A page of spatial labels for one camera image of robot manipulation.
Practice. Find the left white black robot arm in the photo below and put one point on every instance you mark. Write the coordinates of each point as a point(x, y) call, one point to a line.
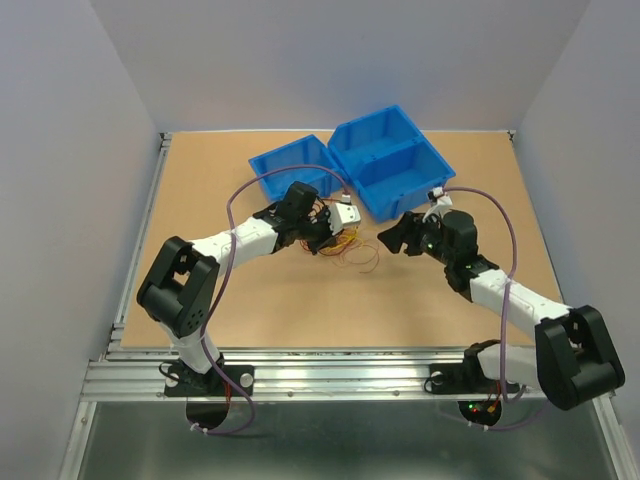
point(178, 289)

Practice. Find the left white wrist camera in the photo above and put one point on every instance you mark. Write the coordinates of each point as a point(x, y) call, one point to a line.
point(343, 216)

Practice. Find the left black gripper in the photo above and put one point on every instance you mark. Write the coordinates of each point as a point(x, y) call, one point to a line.
point(328, 236)

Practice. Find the small blue plastic bin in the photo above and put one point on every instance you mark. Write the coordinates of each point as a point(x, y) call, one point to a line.
point(308, 150)

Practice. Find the aluminium extrusion rail frame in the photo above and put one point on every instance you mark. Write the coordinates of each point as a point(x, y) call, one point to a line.
point(370, 366)

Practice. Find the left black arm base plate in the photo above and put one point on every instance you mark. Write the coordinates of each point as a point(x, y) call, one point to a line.
point(182, 382)

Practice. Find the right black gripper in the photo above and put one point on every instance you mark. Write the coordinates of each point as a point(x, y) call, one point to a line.
point(406, 230)

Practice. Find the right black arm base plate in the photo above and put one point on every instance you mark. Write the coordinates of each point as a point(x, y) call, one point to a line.
point(455, 379)

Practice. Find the large blue divided bin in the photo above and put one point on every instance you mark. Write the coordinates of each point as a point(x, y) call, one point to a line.
point(389, 162)

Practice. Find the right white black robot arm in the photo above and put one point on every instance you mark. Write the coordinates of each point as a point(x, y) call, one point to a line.
point(573, 358)

